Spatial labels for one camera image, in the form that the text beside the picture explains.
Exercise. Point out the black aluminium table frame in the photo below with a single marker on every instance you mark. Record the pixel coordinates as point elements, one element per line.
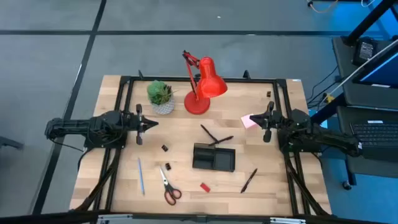
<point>236,80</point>

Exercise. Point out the dark furniture leg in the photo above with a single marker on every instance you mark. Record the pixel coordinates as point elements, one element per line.
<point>9,142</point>

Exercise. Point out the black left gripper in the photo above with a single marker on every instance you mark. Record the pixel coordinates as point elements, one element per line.
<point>139,124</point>

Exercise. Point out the black caster wheel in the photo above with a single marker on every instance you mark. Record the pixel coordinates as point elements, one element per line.
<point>346,185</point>

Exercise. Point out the red eraser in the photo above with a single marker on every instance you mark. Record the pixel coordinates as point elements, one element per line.
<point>205,187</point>

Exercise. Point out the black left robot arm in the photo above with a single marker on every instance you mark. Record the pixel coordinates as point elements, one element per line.
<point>77,126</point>

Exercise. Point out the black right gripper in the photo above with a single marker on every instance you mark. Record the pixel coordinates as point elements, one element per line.
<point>271,121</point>

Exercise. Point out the black power adapter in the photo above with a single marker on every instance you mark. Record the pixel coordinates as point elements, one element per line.
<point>366,50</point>

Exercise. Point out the blue pencil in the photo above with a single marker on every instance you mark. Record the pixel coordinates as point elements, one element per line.
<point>141,176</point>

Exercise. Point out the black computer monitor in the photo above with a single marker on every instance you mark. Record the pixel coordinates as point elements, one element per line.
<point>382,71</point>

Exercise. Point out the black rig post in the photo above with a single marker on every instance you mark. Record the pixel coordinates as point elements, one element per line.
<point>367,23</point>

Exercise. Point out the pink sticky note pad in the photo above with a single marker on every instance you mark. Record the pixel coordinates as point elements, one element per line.
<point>247,124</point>

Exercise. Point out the red desk lamp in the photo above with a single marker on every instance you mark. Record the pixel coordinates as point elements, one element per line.
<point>208,81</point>

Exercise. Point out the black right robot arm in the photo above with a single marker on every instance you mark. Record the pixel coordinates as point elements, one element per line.
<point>329,138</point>

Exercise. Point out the red and black scissors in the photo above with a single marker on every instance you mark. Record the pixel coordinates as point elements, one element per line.
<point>168,186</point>

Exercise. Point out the artificial succulent in patterned pot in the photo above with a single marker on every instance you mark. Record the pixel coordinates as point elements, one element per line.
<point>160,93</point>

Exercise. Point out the black mesh desk organizer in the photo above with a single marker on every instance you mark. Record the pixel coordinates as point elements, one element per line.
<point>214,158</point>

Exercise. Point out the black laptop keyboard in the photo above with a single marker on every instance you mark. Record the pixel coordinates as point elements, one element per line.
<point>376,135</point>

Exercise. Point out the black workstation desk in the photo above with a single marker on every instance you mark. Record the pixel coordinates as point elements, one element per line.
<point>367,96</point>

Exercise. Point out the black camera mount rail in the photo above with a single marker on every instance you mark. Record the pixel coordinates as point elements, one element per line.
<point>199,219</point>

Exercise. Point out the black binder clip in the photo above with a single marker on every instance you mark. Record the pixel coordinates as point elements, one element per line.
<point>168,166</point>
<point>164,148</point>
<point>268,94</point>

